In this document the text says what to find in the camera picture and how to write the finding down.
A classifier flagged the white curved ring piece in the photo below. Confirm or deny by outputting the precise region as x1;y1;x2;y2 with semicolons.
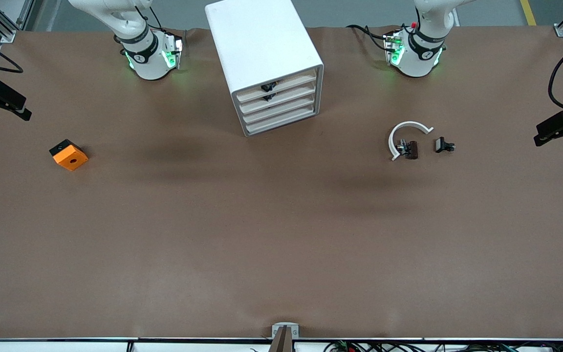
388;121;434;161

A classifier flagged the coloured cable bundle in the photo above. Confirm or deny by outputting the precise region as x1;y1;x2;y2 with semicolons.
323;341;563;352

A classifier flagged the brown table mat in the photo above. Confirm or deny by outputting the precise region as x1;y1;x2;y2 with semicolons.
0;25;563;340

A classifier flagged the grey metal table bracket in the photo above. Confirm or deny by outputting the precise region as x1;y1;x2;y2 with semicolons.
272;323;300;339

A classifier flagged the white drawer cabinet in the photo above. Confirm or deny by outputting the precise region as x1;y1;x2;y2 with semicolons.
205;0;325;137

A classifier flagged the white table frame rail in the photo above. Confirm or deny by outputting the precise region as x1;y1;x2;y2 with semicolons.
0;341;326;352

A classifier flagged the black left base cable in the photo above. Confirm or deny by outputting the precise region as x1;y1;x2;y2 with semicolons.
346;23;394;52

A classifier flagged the orange box with hole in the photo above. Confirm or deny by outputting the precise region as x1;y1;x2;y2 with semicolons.
49;139;89;172

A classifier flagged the brown tapered strip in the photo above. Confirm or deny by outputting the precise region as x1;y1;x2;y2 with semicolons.
268;327;294;352

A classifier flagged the plain white drawer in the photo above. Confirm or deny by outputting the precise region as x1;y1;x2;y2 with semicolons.
243;103;320;135
240;91;319;125

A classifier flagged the brown electrical component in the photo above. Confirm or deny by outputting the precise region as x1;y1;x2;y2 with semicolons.
397;140;419;160

